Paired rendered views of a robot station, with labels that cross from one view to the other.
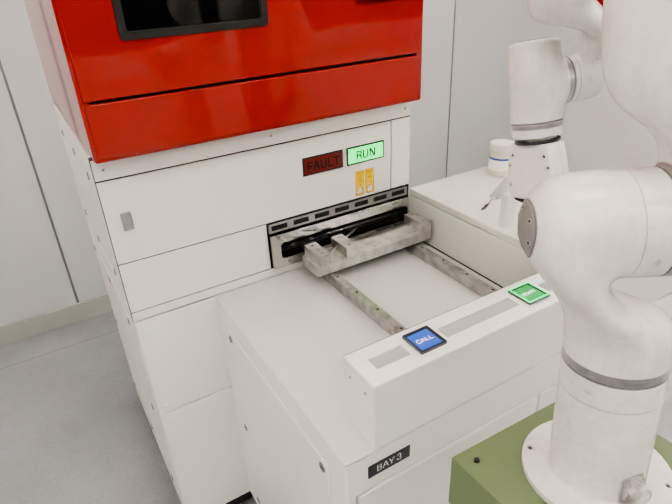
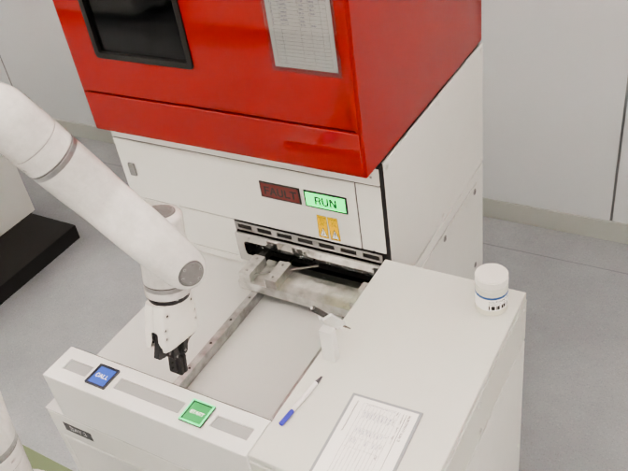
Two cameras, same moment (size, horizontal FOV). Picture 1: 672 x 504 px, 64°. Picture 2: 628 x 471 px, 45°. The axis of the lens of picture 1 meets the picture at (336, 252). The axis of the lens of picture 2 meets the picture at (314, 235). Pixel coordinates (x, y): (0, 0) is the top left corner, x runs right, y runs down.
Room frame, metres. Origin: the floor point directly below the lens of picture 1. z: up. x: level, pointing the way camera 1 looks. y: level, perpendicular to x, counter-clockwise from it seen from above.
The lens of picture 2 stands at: (0.70, -1.44, 2.13)
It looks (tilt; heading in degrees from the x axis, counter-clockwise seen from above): 37 degrees down; 64
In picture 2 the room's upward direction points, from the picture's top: 10 degrees counter-clockwise
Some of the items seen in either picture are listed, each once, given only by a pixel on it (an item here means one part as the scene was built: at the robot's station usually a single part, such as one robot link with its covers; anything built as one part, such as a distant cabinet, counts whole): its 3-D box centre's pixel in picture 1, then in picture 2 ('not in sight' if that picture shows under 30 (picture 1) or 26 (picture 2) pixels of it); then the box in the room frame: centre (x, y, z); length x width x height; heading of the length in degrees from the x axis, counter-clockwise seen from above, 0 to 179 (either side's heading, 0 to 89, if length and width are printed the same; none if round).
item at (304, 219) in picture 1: (341, 208); (305, 240); (1.35, -0.02, 0.96); 0.44 x 0.01 x 0.02; 120
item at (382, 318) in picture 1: (367, 305); (221, 335); (1.06, -0.07, 0.84); 0.50 x 0.02 x 0.03; 30
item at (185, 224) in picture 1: (279, 202); (246, 206); (1.27, 0.14, 1.02); 0.82 x 0.03 x 0.40; 120
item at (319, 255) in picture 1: (317, 253); (252, 267); (1.22, 0.05, 0.89); 0.08 x 0.03 x 0.03; 30
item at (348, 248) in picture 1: (344, 245); (278, 275); (1.26, -0.02, 0.89); 0.08 x 0.03 x 0.03; 30
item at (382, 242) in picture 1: (368, 247); (306, 290); (1.29, -0.09, 0.87); 0.36 x 0.08 x 0.03; 120
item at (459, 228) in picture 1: (533, 232); (401, 390); (1.27, -0.53, 0.89); 0.62 x 0.35 x 0.14; 30
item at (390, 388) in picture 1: (478, 345); (158, 417); (0.82, -0.26, 0.89); 0.55 x 0.09 x 0.14; 120
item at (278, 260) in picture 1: (343, 230); (307, 261); (1.34, -0.02, 0.89); 0.44 x 0.02 x 0.10; 120
